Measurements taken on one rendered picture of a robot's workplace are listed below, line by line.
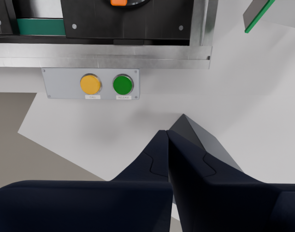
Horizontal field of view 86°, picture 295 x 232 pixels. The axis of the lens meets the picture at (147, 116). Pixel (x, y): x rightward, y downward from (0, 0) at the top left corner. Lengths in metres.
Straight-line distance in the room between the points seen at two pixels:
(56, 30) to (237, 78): 0.46
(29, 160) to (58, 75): 1.69
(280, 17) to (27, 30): 0.47
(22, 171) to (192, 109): 1.94
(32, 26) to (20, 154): 1.72
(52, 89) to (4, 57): 0.11
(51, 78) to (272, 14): 0.43
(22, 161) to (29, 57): 1.73
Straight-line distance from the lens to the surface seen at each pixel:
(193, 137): 0.37
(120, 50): 0.35
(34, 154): 1.96
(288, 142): 0.69
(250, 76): 0.53
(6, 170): 2.27
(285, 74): 0.59
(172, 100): 0.47
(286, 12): 0.38
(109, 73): 0.36
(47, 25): 0.42
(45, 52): 0.40
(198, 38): 0.36
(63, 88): 0.40
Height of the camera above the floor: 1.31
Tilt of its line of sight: 68 degrees down
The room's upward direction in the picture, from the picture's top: 179 degrees counter-clockwise
